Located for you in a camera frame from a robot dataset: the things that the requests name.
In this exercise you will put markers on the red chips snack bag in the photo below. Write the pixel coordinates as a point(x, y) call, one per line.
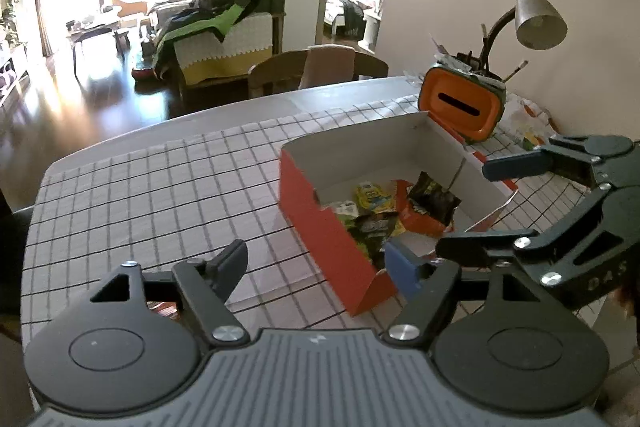
point(417, 221)

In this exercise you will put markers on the grey desk lamp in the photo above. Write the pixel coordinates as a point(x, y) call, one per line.
point(538, 26)

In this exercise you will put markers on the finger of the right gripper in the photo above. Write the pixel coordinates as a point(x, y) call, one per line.
point(482, 249)
point(562, 161)

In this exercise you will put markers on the orange tissue box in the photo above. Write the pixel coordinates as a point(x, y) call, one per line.
point(467, 103)

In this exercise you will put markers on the coffee table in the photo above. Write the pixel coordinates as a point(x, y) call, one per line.
point(105, 23)

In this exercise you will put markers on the sofa with green blanket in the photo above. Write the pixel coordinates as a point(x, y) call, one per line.
point(213, 39)

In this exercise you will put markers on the yellow minion snack packet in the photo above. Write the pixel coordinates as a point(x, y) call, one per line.
point(373, 198)

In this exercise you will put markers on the wooden chair far side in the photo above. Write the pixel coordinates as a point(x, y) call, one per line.
point(316, 66)

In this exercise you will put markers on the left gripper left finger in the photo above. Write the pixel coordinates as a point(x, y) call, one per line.
point(225, 271)

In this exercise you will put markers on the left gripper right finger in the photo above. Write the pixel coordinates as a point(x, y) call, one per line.
point(407, 270)

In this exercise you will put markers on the red cardboard box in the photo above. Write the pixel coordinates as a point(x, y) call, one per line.
point(347, 190)

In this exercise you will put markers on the checkered tablecloth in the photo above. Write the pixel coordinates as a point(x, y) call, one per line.
point(186, 199)

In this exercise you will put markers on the black snack packet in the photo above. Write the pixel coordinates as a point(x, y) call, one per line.
point(434, 199)

